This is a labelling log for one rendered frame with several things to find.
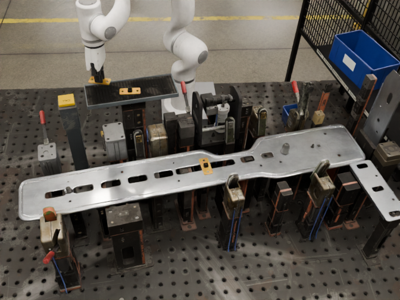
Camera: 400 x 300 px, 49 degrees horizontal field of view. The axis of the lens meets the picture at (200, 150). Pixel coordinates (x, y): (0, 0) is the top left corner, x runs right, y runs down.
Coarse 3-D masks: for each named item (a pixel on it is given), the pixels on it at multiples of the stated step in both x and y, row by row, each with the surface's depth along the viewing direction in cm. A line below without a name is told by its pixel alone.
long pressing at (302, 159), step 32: (320, 128) 191; (160, 160) 175; (192, 160) 175; (224, 160) 177; (256, 160) 177; (288, 160) 178; (320, 160) 178; (352, 160) 180; (32, 192) 161; (64, 192) 162; (96, 192) 162; (128, 192) 163; (160, 192) 164
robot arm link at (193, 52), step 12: (180, 36) 197; (192, 36) 197; (180, 48) 196; (192, 48) 193; (204, 48) 195; (180, 60) 212; (192, 60) 195; (204, 60) 199; (180, 72) 205; (192, 72) 208
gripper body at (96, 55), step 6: (90, 48) 158; (96, 48) 158; (102, 48) 163; (90, 54) 158; (96, 54) 159; (102, 54) 164; (90, 60) 160; (96, 60) 160; (102, 60) 165; (90, 66) 163; (96, 66) 162
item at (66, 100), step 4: (60, 96) 174; (64, 96) 174; (68, 96) 174; (72, 96) 174; (60, 100) 173; (64, 100) 173; (68, 100) 173; (72, 100) 173; (60, 104) 171; (64, 104) 171; (68, 104) 172; (72, 104) 172
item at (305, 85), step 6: (306, 84) 179; (306, 90) 181; (312, 90) 177; (300, 96) 182; (306, 96) 183; (300, 102) 183; (306, 102) 184; (300, 108) 184; (306, 108) 185; (300, 114) 186; (306, 114) 187
